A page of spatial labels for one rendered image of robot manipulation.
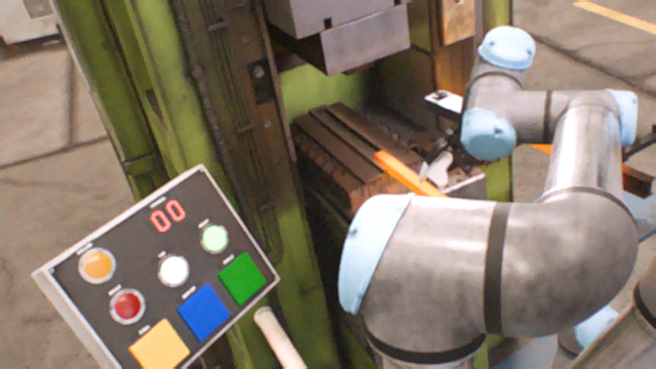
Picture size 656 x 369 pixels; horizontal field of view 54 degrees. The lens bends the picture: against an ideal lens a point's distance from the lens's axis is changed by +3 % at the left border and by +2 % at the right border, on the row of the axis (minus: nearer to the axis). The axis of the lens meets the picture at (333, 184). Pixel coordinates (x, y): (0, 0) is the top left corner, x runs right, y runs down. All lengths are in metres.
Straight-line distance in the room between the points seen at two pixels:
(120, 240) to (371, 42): 0.63
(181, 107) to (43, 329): 1.84
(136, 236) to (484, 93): 0.64
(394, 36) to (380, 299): 0.87
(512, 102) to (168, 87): 0.72
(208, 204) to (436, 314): 0.74
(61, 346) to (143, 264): 1.78
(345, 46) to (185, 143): 0.40
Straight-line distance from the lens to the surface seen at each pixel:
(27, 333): 3.07
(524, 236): 0.53
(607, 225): 0.58
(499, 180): 1.94
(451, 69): 1.66
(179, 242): 1.18
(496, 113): 0.90
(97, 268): 1.13
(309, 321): 1.80
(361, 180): 1.46
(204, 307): 1.19
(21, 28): 6.76
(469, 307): 0.54
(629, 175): 1.47
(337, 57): 1.30
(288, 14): 1.25
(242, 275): 1.23
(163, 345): 1.15
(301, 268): 1.68
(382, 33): 1.34
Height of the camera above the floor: 1.78
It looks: 33 degrees down
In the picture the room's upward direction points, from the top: 11 degrees counter-clockwise
